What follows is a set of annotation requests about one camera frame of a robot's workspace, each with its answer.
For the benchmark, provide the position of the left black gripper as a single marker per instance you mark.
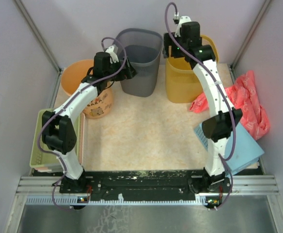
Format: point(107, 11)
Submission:
point(132, 72)

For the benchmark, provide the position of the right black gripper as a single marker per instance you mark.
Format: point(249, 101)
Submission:
point(168, 41)

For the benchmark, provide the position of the grey mesh bin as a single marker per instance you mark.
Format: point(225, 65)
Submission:
point(143, 48)

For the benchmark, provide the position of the yellow mesh bin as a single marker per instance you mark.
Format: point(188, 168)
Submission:
point(182, 85)

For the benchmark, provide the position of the blue plastic basket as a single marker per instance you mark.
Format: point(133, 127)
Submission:
point(247, 151)

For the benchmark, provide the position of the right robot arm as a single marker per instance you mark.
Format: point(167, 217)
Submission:
point(220, 128)

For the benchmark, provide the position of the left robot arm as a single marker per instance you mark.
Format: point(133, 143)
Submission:
point(57, 130)

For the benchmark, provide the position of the orange capybara bucket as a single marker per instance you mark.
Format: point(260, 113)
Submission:
point(70, 81)

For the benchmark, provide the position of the pink plastic basket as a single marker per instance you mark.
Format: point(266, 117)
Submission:
point(83, 136)

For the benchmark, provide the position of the red plastic bag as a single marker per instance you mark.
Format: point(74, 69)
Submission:
point(243, 95)

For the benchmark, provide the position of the green plastic basket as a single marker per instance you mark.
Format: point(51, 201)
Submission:
point(38, 155)

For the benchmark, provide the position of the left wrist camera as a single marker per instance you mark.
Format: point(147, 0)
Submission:
point(112, 51)

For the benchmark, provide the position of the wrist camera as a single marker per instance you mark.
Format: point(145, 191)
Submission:
point(179, 21)
point(112, 51)

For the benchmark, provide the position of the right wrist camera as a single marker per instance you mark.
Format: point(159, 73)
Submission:
point(179, 21)

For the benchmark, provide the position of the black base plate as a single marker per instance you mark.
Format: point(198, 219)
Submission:
point(148, 185)

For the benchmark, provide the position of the aluminium rail frame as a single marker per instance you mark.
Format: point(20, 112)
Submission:
point(45, 190)

